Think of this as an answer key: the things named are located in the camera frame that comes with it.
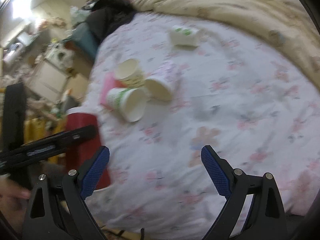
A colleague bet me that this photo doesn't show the dark red ribbed paper cup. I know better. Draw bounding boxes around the dark red ribbed paper cup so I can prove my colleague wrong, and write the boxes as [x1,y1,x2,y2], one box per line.
[66,107,111,191]

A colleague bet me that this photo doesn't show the white cup green dots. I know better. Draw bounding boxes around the white cup green dots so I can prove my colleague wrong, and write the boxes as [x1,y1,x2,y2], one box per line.
[169,25,200,47]

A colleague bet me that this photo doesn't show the white plastic bag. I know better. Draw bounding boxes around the white plastic bag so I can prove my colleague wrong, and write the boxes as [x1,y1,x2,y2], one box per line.
[70,6,90,26]

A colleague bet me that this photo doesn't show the left hand thumb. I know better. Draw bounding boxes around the left hand thumb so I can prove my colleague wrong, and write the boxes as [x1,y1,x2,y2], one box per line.
[1,176,30,210]

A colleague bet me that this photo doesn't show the pink tissue pack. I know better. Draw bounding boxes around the pink tissue pack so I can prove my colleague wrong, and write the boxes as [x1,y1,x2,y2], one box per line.
[99,71,121,112]

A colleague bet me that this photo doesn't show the dark clothes pile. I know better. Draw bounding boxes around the dark clothes pile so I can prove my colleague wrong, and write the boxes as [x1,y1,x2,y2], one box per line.
[85,0,137,43]

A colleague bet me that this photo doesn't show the white washing machine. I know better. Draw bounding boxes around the white washing machine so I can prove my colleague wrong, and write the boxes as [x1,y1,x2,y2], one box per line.
[45,43,74,69]

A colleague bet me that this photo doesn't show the white kitchen cabinet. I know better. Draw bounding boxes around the white kitchen cabinet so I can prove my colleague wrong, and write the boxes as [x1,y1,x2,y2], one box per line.
[27,60,69,103]

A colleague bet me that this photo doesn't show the white green Paper Cup cup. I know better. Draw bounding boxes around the white green Paper Cup cup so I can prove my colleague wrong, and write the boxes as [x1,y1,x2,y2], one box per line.
[106,88,148,122]

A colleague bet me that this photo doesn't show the pink patterned white paper cup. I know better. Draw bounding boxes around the pink patterned white paper cup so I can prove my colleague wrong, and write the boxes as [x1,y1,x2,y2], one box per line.
[144,77,174,101]

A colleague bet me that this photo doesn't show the cream patterned paper cup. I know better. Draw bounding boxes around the cream patterned paper cup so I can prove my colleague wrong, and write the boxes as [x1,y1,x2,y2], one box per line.
[114,59,145,88]

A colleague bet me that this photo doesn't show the floral white bed sheet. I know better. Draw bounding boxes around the floral white bed sheet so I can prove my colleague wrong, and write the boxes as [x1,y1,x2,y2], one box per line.
[83,13,319,239]

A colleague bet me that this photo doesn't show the cream bear print duvet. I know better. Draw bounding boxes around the cream bear print duvet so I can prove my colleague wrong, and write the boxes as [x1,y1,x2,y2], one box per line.
[133,0,319,87]

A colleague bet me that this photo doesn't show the teal bed headboard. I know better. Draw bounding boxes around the teal bed headboard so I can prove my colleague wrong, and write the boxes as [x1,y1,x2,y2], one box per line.
[63,22,99,62]

